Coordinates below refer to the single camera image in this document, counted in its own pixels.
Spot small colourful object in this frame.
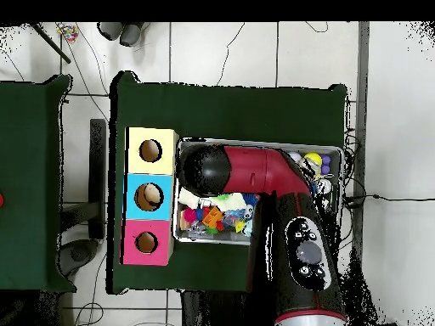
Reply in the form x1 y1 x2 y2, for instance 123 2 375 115
55 23 79 43

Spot black power adapter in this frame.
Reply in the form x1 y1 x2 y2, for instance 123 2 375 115
342 194 367 208

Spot cream muslin cloth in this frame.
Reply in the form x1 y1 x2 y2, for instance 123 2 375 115
178 188 247 213

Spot smooth yellow ball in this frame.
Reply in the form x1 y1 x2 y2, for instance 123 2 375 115
303 152 323 168

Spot side table with green cloth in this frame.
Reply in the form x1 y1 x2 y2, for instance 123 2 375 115
0 74 72 295

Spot black rod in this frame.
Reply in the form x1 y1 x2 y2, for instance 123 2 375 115
26 22 72 65

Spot shallow clear mesh bin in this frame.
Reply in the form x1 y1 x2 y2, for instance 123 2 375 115
172 138 344 250

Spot wooden box with three holes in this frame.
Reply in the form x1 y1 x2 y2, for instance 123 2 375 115
121 126 181 267

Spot orange plastic toy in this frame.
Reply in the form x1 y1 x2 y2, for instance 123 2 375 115
201 206 225 233

